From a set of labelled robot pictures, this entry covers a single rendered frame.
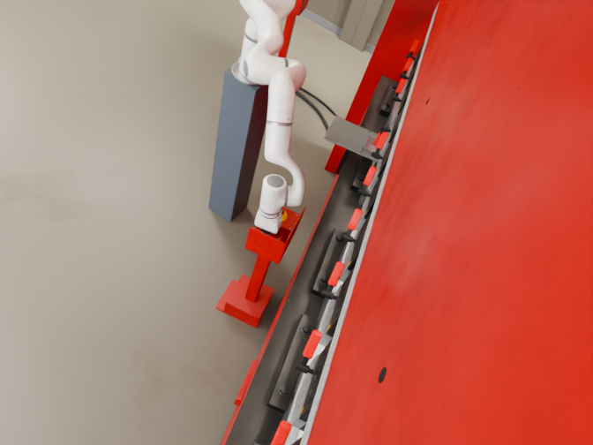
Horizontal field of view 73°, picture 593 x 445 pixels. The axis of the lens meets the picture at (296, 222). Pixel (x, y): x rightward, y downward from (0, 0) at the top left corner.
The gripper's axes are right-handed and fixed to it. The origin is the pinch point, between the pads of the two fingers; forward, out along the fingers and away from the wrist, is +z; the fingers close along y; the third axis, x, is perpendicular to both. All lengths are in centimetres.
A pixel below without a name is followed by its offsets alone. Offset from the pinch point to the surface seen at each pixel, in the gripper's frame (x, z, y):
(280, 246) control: 4.9, -3.1, -8.2
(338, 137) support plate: -46, -25, -11
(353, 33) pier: -337, 59, 42
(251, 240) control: 4.9, 0.8, 4.3
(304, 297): 26.5, -11.3, -25.4
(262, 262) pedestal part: -2.0, 23.2, -0.1
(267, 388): 60, -11, -26
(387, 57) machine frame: -136, -23, -14
